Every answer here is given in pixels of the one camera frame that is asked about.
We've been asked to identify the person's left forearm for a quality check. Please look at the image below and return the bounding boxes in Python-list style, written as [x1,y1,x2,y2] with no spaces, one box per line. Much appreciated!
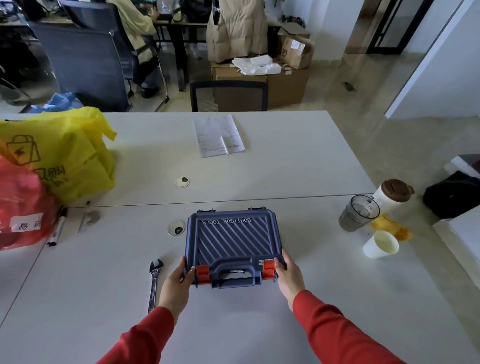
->
[97,306,176,364]

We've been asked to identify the dark blue office chair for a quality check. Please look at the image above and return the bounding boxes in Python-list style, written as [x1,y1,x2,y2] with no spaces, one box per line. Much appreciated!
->
[28,0,170,113]

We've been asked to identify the white tumbler with brown lid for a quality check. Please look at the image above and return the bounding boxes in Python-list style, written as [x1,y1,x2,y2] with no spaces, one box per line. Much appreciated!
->
[371,179,415,215]

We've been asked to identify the red plastic bag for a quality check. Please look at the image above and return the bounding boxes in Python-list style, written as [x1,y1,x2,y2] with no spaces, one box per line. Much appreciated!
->
[0,155,58,252]

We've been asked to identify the sheet of paper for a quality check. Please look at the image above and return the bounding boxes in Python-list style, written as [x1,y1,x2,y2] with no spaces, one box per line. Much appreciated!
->
[192,114,246,158]

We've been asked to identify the yellow plastic bag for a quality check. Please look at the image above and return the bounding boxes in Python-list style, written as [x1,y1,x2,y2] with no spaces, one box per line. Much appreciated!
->
[0,106,118,205]

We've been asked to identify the black marker pen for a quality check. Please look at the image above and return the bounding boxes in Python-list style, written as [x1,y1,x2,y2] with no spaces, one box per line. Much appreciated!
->
[46,207,69,247]

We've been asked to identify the blue plastic bag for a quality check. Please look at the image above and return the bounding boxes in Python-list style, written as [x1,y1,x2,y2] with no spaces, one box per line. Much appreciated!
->
[28,92,85,114]

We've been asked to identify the blue plastic tool case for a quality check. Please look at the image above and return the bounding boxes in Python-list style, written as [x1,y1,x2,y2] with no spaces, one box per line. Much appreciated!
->
[183,206,283,289]

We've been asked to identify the clear plastic measuring cup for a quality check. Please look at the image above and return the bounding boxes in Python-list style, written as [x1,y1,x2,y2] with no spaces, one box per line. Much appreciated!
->
[338,194,381,233]

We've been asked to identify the white foam board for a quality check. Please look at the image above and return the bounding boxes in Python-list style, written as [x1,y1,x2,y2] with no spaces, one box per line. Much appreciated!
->
[432,205,480,290]

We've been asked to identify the adjustable wrench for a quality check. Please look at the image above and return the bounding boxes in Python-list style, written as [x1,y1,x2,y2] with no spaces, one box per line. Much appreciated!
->
[147,259,165,315]

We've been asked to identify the white packing foam pieces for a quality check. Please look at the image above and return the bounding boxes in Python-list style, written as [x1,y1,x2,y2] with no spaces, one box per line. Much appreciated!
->
[232,55,283,76]

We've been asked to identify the black bag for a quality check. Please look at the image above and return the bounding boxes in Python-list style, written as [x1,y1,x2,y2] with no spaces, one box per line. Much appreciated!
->
[422,170,480,220]

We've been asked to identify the person's right hand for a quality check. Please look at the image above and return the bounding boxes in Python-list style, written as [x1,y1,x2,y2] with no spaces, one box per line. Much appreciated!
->
[274,249,306,312]

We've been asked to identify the open cardboard box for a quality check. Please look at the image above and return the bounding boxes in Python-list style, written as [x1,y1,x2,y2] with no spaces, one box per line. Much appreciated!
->
[277,22,316,70]

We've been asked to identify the person's left hand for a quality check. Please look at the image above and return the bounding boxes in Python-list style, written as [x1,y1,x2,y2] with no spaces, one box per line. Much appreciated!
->
[158,256,196,325]

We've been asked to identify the black mesh office chair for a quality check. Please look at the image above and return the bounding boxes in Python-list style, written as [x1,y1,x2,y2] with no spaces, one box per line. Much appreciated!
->
[189,80,269,113]

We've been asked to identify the large cardboard box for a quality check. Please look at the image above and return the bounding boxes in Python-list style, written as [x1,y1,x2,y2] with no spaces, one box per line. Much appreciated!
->
[211,62,310,110]

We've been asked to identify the beige puffer jacket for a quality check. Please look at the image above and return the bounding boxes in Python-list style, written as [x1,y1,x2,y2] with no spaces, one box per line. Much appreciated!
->
[206,0,268,64]

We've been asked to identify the person's right forearm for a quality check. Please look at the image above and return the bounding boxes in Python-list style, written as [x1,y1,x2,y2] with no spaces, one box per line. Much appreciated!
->
[292,289,406,364]

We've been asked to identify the black desk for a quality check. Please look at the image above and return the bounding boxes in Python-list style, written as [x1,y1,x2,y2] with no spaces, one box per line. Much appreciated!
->
[150,19,283,92]

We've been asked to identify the white paper cup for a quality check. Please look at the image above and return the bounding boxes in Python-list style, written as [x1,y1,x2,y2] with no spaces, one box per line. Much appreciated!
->
[362,230,400,260]

